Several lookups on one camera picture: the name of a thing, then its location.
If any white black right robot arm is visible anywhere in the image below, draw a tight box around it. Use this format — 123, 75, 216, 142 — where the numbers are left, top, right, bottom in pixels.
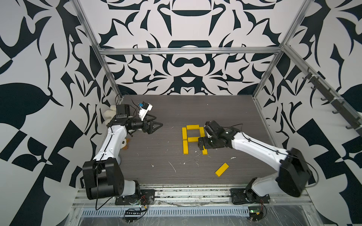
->
198, 121, 315, 203

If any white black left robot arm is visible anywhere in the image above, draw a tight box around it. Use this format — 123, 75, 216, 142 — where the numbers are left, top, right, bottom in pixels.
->
83, 102, 163, 200

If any right controller board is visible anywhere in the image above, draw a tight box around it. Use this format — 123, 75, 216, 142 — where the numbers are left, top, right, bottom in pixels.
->
248, 206, 266, 222

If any controller board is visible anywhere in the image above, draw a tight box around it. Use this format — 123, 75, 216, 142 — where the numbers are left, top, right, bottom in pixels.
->
248, 206, 266, 222
123, 209, 148, 223

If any left controller board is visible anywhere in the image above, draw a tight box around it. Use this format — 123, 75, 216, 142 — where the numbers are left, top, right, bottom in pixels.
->
123, 209, 148, 223

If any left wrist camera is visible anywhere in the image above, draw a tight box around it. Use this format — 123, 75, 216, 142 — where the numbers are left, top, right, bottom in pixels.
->
138, 102, 153, 121

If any aluminium rail front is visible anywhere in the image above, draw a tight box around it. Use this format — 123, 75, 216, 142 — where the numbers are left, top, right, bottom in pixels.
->
70, 183, 314, 210

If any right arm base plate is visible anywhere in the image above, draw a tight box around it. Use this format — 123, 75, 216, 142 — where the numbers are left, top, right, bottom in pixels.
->
230, 188, 270, 205

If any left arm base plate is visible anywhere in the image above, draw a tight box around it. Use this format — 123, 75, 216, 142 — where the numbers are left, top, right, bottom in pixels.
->
115, 189, 155, 206

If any aluminium corner frame post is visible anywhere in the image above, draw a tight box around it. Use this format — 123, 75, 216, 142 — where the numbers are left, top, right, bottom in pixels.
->
252, 0, 314, 99

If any aluminium horizontal frame bar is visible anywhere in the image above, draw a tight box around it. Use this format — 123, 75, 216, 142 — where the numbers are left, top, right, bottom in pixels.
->
99, 47, 281, 56

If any aluminium left frame post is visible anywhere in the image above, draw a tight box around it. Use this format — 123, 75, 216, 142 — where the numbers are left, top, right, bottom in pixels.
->
70, 0, 120, 102

